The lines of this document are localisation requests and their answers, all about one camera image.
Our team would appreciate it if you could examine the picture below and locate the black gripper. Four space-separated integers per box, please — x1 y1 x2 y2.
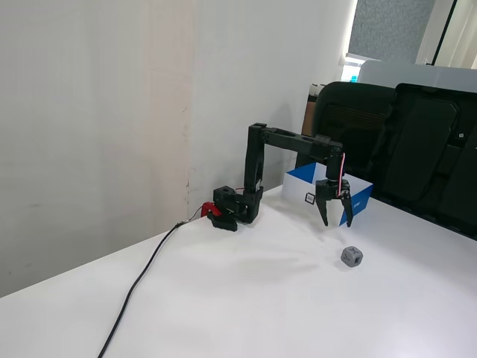
315 178 354 228

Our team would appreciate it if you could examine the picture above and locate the gray cube block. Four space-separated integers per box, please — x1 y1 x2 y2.
340 245 364 269

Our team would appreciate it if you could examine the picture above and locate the blue and white cardboard box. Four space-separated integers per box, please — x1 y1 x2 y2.
281 162 374 227

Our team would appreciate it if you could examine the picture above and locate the brown cardboard box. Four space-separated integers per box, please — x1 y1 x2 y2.
300 82 326 148

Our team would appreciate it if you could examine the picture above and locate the black mesh office chair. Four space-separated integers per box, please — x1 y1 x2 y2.
312 81 397 195

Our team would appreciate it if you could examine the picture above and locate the red and black table clamp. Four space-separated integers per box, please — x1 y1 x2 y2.
200 201 239 232

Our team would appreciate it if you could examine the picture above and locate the white desk partition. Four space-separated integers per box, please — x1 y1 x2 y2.
359 59 477 94

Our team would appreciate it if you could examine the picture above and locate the gray window blind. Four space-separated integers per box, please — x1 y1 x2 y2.
348 0 437 64

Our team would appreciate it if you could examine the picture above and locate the white pink servo cable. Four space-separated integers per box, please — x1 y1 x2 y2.
335 151 347 198

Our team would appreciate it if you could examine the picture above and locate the black power cable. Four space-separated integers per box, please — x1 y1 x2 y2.
97 219 195 358

